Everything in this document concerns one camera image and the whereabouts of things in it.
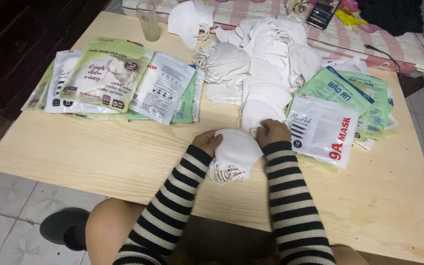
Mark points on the white packet with red lettering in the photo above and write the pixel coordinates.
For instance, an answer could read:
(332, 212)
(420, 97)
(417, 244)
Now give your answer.
(322, 132)

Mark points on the yellow plastic wrapper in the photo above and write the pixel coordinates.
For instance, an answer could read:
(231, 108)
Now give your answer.
(350, 17)

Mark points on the pile of green packets underneath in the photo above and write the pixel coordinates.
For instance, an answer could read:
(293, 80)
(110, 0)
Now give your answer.
(186, 101)

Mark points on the person's black shorts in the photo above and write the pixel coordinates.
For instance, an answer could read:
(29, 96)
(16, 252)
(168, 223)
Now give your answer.
(223, 241)

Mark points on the small bundle of white masks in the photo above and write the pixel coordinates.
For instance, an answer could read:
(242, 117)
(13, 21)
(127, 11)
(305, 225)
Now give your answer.
(236, 156)

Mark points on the black smartphone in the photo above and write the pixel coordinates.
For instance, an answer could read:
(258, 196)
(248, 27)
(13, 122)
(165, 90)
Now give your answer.
(322, 13)

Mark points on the person's right hand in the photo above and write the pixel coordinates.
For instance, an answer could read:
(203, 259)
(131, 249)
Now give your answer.
(276, 134)

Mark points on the green label mask packet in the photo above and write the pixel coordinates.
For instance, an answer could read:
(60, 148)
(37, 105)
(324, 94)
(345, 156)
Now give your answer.
(105, 75)

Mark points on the large folded white mask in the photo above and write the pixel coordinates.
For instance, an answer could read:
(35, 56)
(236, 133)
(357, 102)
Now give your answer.
(184, 22)

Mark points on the stack of empty green bags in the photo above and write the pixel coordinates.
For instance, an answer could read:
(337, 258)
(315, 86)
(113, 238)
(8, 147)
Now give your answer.
(355, 95)

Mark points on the person's leg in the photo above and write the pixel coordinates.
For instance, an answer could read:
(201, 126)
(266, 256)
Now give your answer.
(110, 230)

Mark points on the dark wooden cabinet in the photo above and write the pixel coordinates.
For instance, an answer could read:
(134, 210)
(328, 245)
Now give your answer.
(31, 48)

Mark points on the pink striped mattress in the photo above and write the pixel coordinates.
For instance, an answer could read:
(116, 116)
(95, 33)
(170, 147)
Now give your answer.
(348, 40)

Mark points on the person's left hand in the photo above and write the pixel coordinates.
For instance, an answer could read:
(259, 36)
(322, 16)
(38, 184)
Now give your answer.
(204, 141)

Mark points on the heap of loose white masks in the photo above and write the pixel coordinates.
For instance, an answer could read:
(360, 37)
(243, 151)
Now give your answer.
(263, 62)

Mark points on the black knitted cloth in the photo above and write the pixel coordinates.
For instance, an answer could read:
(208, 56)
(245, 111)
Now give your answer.
(392, 14)

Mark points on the clear drinking glass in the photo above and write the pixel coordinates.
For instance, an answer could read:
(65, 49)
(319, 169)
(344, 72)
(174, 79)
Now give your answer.
(148, 22)

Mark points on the white packet with black stripes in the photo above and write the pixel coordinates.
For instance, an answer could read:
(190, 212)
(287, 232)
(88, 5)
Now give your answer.
(59, 86)

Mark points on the black slipper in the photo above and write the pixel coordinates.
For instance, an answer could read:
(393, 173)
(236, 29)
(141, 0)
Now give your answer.
(66, 228)

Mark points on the white packet with printed instructions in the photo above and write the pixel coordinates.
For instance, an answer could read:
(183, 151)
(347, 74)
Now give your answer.
(162, 88)

